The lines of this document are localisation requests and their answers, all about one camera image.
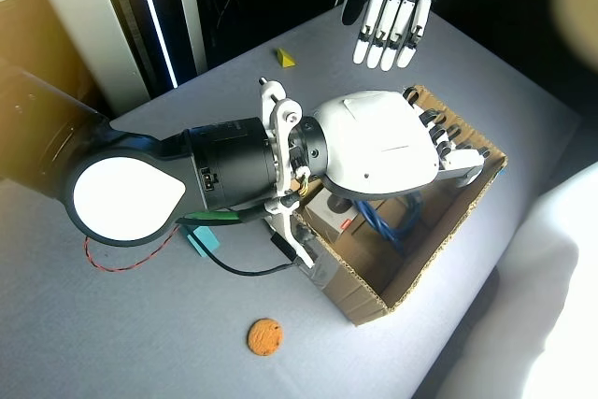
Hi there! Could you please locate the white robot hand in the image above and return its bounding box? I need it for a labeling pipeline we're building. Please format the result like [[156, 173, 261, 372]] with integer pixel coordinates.
[[311, 84, 491, 199], [336, 0, 447, 72]]

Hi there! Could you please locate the blue cable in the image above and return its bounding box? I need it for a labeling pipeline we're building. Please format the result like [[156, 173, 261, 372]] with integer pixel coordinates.
[[352, 191, 426, 258]]

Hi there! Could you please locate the grey mouse box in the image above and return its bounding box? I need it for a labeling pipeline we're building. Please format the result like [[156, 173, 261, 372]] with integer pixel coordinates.
[[306, 192, 361, 244]]

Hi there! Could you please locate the open cardboard box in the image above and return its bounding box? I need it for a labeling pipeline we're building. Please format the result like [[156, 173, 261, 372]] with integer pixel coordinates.
[[292, 84, 509, 327]]

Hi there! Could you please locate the yellow triangular block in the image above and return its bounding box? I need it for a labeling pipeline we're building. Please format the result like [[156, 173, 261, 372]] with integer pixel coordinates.
[[274, 47, 297, 68]]

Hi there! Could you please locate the teal block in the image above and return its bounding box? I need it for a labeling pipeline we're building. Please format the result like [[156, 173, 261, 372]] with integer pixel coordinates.
[[184, 224, 221, 259]]

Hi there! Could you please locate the round brown cookie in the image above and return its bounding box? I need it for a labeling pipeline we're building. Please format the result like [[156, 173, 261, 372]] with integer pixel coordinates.
[[247, 318, 284, 357]]

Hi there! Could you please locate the blurred white cover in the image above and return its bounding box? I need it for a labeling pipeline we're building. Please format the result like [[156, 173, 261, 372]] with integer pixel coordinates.
[[410, 169, 598, 399]]

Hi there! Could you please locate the grey table cloth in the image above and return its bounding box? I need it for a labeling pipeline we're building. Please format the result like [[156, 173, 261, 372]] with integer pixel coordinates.
[[0, 1, 583, 399]]

